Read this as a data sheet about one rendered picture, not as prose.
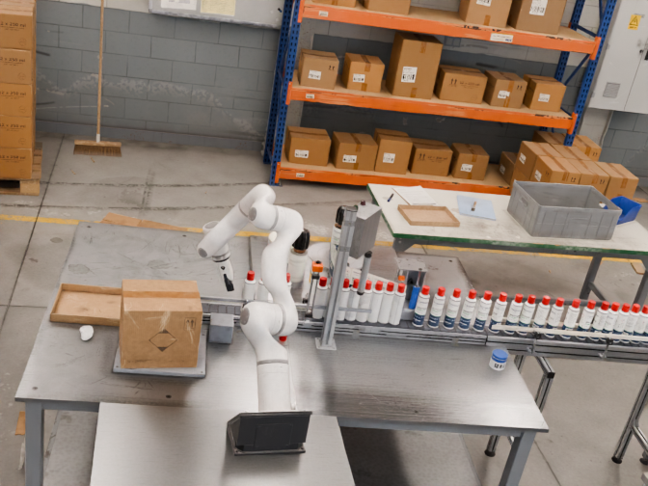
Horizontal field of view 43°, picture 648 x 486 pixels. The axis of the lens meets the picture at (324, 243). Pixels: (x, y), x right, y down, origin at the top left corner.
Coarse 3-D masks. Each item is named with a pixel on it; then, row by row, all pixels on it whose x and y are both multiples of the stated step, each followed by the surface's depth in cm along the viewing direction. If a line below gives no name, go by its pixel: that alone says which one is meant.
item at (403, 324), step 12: (204, 312) 365; (216, 312) 366; (228, 312) 367; (240, 312) 369; (300, 312) 377; (348, 324) 376; (360, 324) 378; (372, 324) 378; (384, 324) 380; (408, 324) 383; (456, 324) 391
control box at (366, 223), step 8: (360, 208) 345; (368, 208) 346; (376, 208) 348; (360, 216) 338; (368, 216) 339; (376, 216) 347; (360, 224) 338; (368, 224) 342; (376, 224) 350; (360, 232) 339; (368, 232) 345; (376, 232) 354; (352, 240) 342; (360, 240) 341; (368, 240) 349; (352, 248) 344; (360, 248) 342; (368, 248) 352; (352, 256) 345; (360, 256) 346
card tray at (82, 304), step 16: (64, 288) 371; (80, 288) 372; (96, 288) 372; (112, 288) 373; (64, 304) 361; (80, 304) 363; (96, 304) 365; (112, 304) 367; (64, 320) 349; (80, 320) 350; (96, 320) 351; (112, 320) 351
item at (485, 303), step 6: (486, 294) 380; (480, 300) 383; (486, 300) 381; (480, 306) 383; (486, 306) 381; (480, 312) 383; (486, 312) 383; (480, 318) 384; (486, 318) 385; (474, 324) 387; (480, 324) 385; (474, 330) 388; (480, 330) 387
